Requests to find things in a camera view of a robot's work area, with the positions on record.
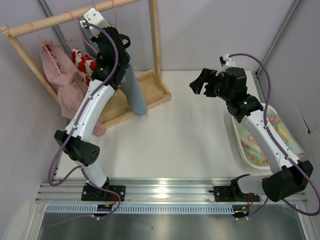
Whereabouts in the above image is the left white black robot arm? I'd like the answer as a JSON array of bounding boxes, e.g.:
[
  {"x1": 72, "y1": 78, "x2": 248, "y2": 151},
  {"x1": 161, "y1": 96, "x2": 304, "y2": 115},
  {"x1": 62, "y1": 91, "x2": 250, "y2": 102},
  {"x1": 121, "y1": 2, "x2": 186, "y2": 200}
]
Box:
[{"x1": 54, "y1": 23, "x2": 131, "y2": 194}]

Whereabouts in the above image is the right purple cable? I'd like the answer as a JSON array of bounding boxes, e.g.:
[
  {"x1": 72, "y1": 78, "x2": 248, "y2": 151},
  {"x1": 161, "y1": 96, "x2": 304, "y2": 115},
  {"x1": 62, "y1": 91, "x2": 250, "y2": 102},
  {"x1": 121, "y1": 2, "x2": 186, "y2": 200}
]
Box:
[{"x1": 229, "y1": 52, "x2": 320, "y2": 221}]

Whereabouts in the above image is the pastel floral cloth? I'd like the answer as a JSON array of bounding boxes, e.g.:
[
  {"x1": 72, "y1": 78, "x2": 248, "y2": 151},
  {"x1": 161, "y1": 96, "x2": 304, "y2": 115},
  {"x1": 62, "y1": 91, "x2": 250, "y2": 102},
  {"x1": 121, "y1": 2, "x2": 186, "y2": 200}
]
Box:
[{"x1": 237, "y1": 107, "x2": 306, "y2": 167}]

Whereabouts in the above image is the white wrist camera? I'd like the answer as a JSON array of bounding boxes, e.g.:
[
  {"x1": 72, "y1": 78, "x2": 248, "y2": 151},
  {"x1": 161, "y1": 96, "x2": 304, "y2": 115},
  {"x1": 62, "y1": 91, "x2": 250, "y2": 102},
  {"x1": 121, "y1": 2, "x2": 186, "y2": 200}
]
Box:
[
  {"x1": 215, "y1": 54, "x2": 236, "y2": 76},
  {"x1": 81, "y1": 7, "x2": 111, "y2": 38}
]

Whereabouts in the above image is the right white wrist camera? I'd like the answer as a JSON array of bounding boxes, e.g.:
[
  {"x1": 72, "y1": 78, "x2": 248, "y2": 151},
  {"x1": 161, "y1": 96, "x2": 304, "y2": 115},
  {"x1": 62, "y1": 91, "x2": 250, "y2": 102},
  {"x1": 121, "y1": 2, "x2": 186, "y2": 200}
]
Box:
[{"x1": 215, "y1": 54, "x2": 236, "y2": 76}]

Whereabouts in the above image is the purple cable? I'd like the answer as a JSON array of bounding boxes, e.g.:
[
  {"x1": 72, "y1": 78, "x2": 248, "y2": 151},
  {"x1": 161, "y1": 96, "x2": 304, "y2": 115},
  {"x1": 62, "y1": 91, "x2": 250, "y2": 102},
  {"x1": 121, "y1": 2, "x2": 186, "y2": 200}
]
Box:
[
  {"x1": 47, "y1": 21, "x2": 122, "y2": 223},
  {"x1": 229, "y1": 52, "x2": 320, "y2": 221}
]

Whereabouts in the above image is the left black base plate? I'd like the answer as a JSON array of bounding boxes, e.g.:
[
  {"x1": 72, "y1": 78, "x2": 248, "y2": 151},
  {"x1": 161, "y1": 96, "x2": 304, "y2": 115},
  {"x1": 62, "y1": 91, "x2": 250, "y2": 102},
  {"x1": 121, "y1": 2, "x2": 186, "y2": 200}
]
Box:
[{"x1": 81, "y1": 184, "x2": 126, "y2": 202}]

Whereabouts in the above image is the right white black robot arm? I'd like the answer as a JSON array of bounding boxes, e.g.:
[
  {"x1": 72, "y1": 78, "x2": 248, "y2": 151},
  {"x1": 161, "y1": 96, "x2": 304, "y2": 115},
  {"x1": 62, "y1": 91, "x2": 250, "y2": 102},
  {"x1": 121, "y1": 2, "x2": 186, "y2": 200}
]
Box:
[{"x1": 189, "y1": 67, "x2": 314, "y2": 202}]

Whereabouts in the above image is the aluminium mounting rail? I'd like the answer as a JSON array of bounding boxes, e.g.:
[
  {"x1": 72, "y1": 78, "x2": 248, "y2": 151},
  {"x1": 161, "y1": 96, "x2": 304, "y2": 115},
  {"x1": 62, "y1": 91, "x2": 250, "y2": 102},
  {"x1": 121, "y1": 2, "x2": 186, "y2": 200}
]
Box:
[{"x1": 34, "y1": 177, "x2": 307, "y2": 206}]

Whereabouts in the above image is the red floral white garment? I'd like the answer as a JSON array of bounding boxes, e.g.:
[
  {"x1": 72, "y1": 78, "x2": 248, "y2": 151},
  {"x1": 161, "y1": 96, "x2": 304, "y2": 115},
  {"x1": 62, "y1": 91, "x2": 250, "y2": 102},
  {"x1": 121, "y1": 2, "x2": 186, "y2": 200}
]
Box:
[{"x1": 71, "y1": 48, "x2": 97, "y2": 86}]

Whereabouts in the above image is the white perforated plastic basket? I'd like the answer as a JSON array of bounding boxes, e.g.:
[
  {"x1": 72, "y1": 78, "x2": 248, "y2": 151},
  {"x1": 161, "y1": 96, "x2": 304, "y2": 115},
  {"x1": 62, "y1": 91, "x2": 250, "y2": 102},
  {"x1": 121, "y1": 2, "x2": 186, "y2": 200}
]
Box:
[{"x1": 231, "y1": 116, "x2": 270, "y2": 170}]

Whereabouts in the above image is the pink dress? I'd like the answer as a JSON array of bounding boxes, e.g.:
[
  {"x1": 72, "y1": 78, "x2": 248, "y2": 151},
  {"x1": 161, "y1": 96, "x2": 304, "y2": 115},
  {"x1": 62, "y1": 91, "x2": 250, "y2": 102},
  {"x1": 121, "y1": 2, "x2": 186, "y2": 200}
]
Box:
[{"x1": 39, "y1": 39, "x2": 106, "y2": 137}]

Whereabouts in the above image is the light blue denim skirt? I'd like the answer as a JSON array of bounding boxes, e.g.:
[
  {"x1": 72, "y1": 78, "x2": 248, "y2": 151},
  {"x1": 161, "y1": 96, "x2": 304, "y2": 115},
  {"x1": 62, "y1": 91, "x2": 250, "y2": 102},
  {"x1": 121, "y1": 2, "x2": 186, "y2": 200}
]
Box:
[{"x1": 80, "y1": 26, "x2": 147, "y2": 116}]

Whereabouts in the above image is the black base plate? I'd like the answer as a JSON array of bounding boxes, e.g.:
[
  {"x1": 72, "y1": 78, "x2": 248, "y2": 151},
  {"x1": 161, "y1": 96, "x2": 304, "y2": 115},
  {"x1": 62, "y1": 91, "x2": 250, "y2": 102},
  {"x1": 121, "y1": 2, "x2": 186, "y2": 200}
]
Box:
[
  {"x1": 208, "y1": 184, "x2": 261, "y2": 203},
  {"x1": 81, "y1": 184, "x2": 126, "y2": 202}
]

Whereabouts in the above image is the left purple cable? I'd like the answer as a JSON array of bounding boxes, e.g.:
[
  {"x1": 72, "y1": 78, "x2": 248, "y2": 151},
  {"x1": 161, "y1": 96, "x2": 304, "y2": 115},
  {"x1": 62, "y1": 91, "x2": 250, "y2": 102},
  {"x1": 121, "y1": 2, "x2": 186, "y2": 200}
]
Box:
[{"x1": 47, "y1": 21, "x2": 122, "y2": 223}]

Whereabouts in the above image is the white slotted cable duct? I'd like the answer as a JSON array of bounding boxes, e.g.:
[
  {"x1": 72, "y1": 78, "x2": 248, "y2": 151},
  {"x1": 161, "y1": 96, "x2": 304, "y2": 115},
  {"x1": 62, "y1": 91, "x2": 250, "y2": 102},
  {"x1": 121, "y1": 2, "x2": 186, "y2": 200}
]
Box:
[{"x1": 45, "y1": 203, "x2": 235, "y2": 215}]

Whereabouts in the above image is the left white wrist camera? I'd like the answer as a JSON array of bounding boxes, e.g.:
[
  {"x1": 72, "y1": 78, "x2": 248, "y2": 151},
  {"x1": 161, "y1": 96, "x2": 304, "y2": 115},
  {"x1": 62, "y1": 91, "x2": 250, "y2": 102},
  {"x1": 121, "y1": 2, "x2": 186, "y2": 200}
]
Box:
[{"x1": 81, "y1": 7, "x2": 111, "y2": 38}]

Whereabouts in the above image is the pink hanger with dress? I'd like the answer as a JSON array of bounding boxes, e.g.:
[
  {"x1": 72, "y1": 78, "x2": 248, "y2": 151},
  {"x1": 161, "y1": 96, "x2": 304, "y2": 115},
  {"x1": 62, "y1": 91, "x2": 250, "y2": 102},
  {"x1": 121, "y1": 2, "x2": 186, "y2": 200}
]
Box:
[{"x1": 29, "y1": 22, "x2": 62, "y2": 75}]

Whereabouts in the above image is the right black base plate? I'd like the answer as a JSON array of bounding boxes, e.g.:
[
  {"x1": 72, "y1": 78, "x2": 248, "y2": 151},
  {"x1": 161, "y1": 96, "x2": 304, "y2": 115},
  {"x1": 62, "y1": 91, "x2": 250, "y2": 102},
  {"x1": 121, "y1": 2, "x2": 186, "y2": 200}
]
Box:
[{"x1": 208, "y1": 184, "x2": 261, "y2": 203}]

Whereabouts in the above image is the wooden clothes rack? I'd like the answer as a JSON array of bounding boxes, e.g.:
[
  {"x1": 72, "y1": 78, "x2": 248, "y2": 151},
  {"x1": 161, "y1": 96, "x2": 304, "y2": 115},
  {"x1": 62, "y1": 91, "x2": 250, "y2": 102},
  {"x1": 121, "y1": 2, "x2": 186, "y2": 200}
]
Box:
[{"x1": 1, "y1": 0, "x2": 172, "y2": 128}]

